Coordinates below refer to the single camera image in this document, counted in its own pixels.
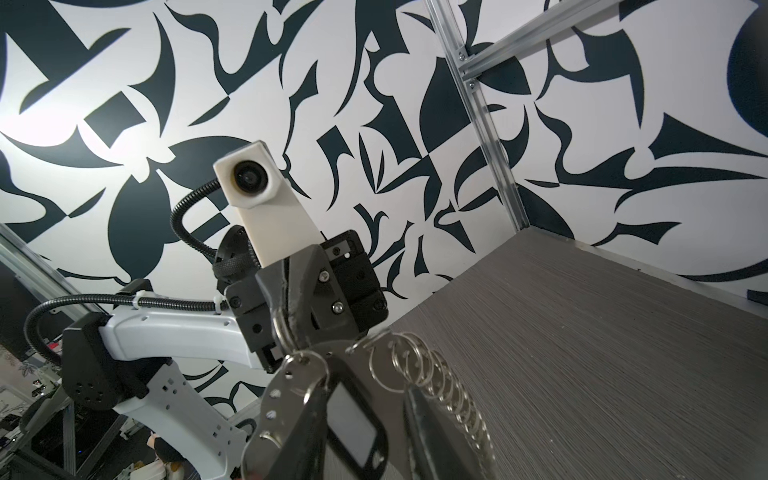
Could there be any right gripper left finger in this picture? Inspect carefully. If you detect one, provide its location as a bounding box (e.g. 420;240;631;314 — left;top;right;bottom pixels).
266;387;330;480

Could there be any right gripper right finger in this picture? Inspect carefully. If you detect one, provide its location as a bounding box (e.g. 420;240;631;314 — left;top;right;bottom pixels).
403;385;480;480

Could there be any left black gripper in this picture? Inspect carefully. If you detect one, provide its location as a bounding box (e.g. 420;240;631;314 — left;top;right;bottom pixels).
224;229;389;373

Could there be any large keyring with red handle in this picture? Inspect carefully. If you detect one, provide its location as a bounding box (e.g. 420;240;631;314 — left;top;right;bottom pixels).
240;330;499;479

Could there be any small black key fob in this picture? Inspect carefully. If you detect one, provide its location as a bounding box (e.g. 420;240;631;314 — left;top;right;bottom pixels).
326;377;389;479

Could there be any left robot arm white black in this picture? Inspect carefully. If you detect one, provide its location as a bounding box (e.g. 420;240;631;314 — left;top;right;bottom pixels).
62;226;388;479

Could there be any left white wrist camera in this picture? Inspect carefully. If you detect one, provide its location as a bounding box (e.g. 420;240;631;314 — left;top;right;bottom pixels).
213;141;324;267

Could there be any left black corrugated cable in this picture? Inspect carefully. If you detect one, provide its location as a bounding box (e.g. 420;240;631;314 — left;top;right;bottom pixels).
22;178;232;367

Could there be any aluminium frame corner post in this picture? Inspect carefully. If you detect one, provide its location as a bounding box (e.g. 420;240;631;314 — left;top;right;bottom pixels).
425;0;530;232

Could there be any aluminium frame back crossbar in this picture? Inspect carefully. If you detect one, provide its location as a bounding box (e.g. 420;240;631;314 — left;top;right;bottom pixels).
459;0;621;81

